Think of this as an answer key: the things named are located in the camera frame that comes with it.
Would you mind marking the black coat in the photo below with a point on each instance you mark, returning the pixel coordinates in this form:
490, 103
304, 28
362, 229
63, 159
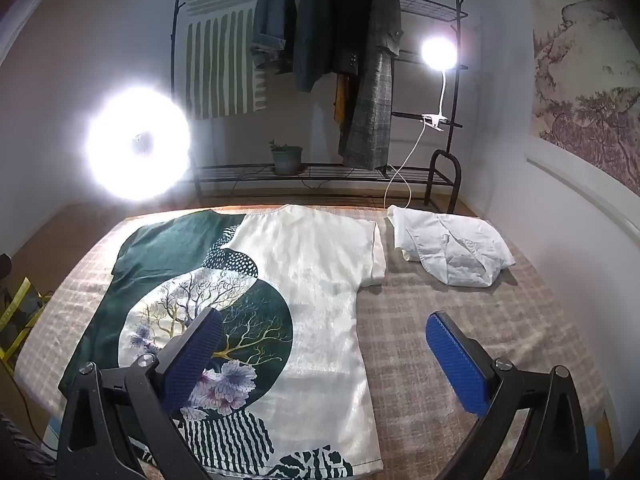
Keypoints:
347, 10

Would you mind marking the potted plant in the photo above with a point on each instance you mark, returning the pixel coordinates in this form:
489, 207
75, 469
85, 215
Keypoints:
287, 160

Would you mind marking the white clip lamp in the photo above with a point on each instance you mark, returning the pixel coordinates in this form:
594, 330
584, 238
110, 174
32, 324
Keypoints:
439, 54

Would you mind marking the dark striped cloth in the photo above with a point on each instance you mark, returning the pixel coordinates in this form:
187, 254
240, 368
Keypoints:
20, 455

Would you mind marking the beige plaid blanket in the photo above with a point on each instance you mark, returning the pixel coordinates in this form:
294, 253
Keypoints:
410, 310

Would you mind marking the blue denim jacket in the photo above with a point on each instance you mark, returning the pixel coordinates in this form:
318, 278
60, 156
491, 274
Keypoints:
272, 15

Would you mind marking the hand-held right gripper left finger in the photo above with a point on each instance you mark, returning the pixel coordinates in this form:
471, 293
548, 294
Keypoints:
195, 355

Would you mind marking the black arched metal frame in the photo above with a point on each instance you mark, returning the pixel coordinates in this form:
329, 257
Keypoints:
456, 180

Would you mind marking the green striped wall hanging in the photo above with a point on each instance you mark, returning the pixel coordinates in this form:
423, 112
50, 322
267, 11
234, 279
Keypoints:
220, 60

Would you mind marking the yellow garment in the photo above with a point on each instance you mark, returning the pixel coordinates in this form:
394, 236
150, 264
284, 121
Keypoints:
341, 100

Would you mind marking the black wicker chair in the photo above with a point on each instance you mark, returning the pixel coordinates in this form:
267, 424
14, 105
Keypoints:
372, 110

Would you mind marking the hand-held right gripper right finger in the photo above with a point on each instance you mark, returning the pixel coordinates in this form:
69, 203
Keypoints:
456, 365

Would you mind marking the white crumpled garment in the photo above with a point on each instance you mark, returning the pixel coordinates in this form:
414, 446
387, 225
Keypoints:
450, 250

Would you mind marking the grey green jacket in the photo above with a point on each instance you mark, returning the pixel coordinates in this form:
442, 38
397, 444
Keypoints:
312, 35

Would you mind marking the landscape wall poster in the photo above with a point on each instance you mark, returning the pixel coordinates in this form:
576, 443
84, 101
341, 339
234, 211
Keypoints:
590, 85

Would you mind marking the green and white printed t-shirt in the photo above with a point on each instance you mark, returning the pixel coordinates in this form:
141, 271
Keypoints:
320, 310

